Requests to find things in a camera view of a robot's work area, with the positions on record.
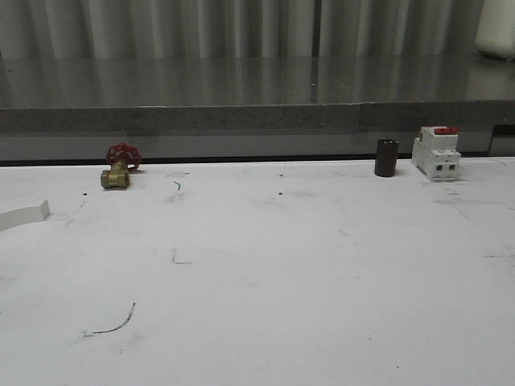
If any white half-ring pipe clamp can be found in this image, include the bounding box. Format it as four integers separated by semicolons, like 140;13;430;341
0;199;50;232

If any dark cylindrical capacitor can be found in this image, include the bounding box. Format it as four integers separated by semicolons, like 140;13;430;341
374;139;399;178

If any brass valve with red handwheel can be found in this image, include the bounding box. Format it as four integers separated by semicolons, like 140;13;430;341
100;142;142;189

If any grey stone counter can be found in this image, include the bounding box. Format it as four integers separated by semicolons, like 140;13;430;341
1;54;514;165

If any white container on counter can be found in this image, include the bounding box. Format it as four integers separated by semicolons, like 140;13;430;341
476;0;514;61

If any white circuit breaker red switch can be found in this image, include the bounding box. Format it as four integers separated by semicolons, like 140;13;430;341
411;126;461;182

